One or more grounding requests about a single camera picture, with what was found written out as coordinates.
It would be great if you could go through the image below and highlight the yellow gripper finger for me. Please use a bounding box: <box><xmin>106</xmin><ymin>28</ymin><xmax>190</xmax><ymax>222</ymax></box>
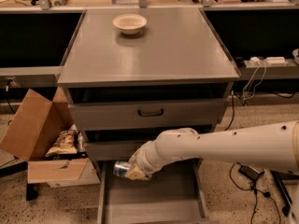
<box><xmin>125</xmin><ymin>164</ymin><xmax>151</xmax><ymax>180</ymax></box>

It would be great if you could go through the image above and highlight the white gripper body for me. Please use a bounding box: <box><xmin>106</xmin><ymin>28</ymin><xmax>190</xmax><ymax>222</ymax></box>
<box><xmin>129</xmin><ymin>141</ymin><xmax>163</xmax><ymax>174</ymax></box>

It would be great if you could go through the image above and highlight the blue silver redbull can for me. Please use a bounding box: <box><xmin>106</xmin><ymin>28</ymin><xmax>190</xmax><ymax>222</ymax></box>
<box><xmin>113</xmin><ymin>161</ymin><xmax>132</xmax><ymax>177</ymax></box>

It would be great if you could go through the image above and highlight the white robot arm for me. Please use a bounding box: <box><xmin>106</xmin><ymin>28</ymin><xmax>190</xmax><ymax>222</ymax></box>
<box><xmin>125</xmin><ymin>121</ymin><xmax>299</xmax><ymax>180</ymax></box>

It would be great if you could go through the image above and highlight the grey middle drawer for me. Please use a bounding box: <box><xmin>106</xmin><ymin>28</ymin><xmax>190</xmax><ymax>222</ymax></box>
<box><xmin>83</xmin><ymin>136</ymin><xmax>215</xmax><ymax>161</ymax></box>

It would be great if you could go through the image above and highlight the grey open bottom drawer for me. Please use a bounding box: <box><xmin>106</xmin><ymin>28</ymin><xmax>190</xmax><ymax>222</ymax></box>
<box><xmin>97</xmin><ymin>161</ymin><xmax>219</xmax><ymax>224</ymax></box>

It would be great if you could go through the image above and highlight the grey top drawer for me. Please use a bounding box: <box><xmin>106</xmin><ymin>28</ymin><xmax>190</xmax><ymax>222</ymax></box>
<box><xmin>69</xmin><ymin>99</ymin><xmax>226</xmax><ymax>131</ymax></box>

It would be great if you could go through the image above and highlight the grey drawer cabinet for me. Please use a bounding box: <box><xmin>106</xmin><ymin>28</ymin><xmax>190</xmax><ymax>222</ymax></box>
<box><xmin>56</xmin><ymin>7</ymin><xmax>241</xmax><ymax>173</ymax></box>

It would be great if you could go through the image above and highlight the small bottle in box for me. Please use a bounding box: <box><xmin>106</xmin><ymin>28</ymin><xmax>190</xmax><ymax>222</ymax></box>
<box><xmin>77</xmin><ymin>133</ymin><xmax>85</xmax><ymax>152</ymax></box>

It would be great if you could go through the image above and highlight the snack chip bag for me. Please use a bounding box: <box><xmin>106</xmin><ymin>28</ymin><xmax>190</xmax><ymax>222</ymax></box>
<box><xmin>46</xmin><ymin>130</ymin><xmax>78</xmax><ymax>157</ymax></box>

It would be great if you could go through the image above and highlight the black power adapter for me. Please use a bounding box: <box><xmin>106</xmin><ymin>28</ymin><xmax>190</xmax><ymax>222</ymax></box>
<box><xmin>238</xmin><ymin>165</ymin><xmax>264</xmax><ymax>181</ymax></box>

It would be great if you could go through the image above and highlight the brown cardboard box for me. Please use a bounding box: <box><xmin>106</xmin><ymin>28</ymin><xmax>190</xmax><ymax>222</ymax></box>
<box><xmin>0</xmin><ymin>88</ymin><xmax>100</xmax><ymax>188</ymax></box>

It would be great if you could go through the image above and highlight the cream ceramic bowl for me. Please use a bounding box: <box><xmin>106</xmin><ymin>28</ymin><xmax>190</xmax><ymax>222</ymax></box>
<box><xmin>112</xmin><ymin>14</ymin><xmax>147</xmax><ymax>35</ymax></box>

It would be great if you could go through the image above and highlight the black metal floor bar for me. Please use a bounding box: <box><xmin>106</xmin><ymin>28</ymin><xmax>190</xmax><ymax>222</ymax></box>
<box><xmin>271</xmin><ymin>171</ymin><xmax>292</xmax><ymax>217</ymax></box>

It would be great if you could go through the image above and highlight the white plug adapter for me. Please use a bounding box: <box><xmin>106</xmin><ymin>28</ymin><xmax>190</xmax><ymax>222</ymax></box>
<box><xmin>250</xmin><ymin>57</ymin><xmax>260</xmax><ymax>63</ymax></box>

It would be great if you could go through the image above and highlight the white power strip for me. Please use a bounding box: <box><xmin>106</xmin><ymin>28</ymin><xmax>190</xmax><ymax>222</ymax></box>
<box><xmin>265</xmin><ymin>57</ymin><xmax>288</xmax><ymax>66</ymax></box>

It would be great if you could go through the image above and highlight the black power cable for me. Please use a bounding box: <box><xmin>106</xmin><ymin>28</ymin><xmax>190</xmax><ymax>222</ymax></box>
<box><xmin>223</xmin><ymin>91</ymin><xmax>282</xmax><ymax>224</ymax></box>

